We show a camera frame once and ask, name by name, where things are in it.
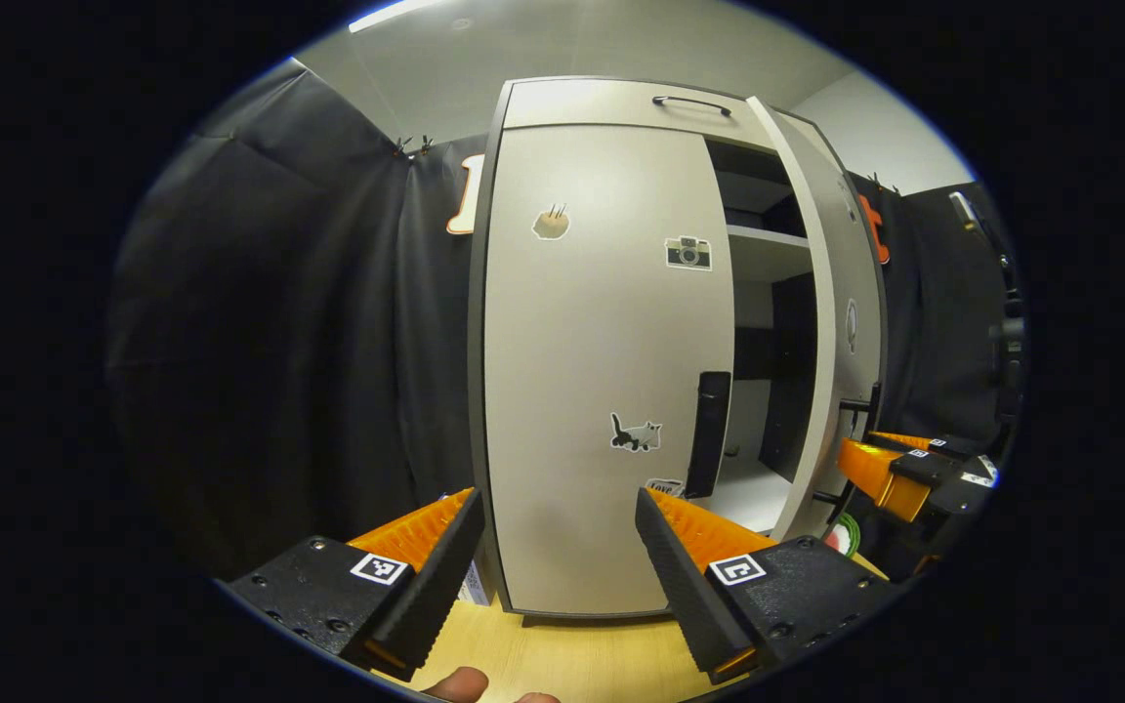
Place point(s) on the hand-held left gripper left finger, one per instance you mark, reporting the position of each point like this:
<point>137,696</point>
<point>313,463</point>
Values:
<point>445,576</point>

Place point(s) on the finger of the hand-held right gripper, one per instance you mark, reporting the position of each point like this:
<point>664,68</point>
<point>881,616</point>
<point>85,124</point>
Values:
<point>914,440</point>
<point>924,471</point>

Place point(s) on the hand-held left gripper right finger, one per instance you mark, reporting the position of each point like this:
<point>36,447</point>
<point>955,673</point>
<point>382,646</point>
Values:
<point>680,586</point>

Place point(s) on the grey cabinet door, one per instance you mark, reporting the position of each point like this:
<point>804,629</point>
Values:
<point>855,283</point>
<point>582,391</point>

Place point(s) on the grey double-door shoe cabinet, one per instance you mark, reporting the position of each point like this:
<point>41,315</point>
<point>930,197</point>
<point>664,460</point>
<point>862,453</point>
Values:
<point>477,342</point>

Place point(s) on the white cabinet shelf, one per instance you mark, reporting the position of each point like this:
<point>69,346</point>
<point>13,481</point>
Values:
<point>768,254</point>

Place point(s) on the grey cabinet shelf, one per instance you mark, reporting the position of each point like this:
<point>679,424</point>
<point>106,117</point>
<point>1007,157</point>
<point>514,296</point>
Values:
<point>753,192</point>

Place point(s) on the grey cabinet drawer front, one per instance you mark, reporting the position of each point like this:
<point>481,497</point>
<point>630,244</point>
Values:
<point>602,103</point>

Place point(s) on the small white box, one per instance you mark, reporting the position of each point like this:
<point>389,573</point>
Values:
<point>477,586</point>

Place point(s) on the black backdrop cloth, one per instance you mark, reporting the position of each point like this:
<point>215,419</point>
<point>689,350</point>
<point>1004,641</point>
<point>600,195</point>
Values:
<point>934,322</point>
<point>279,342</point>

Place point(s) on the black cloth clips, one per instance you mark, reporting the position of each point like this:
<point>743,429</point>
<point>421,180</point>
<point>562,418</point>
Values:
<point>411,146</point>
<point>880,184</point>

